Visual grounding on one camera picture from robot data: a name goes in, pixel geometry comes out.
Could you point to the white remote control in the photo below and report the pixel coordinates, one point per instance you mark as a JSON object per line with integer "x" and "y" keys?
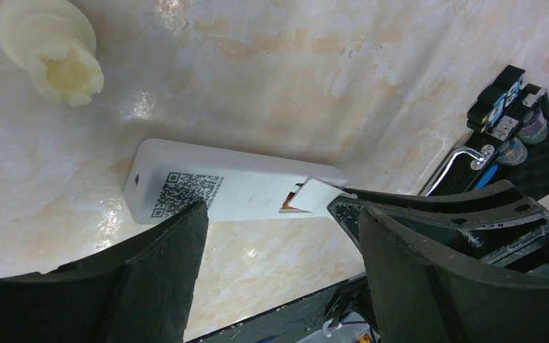
{"x": 168, "y": 176}

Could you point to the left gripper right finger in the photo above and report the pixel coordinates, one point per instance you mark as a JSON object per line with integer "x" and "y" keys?
{"x": 423, "y": 291}

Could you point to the blue dealer chip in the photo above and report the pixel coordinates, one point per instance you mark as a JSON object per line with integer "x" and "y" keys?
{"x": 487, "y": 176}

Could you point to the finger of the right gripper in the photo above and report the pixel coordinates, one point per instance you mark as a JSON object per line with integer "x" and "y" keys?
{"x": 496, "y": 224}

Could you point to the blue owl figurine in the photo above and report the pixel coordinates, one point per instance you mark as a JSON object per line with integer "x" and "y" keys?
{"x": 495, "y": 99}

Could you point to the orange AAA battery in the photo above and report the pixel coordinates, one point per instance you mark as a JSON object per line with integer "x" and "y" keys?
{"x": 286, "y": 206}

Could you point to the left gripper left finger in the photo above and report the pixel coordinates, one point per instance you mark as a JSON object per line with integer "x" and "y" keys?
{"x": 139, "y": 290}

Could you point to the white battery cover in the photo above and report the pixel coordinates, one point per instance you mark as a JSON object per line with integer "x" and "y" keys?
{"x": 314, "y": 197}

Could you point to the black poker chip case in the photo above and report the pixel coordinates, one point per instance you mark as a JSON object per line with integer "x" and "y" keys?
{"x": 505, "y": 144}

